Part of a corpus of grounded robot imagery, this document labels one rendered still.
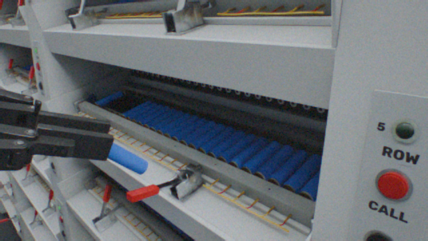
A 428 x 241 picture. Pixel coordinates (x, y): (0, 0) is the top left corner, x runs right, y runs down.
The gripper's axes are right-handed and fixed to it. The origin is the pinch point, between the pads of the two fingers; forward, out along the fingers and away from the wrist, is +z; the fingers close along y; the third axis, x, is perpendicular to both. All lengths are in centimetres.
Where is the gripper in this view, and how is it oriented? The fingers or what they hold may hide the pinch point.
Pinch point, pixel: (73, 136)
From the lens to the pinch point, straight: 33.7
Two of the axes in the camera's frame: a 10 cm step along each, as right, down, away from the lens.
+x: -4.2, 8.2, 3.8
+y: -3.8, -5.4, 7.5
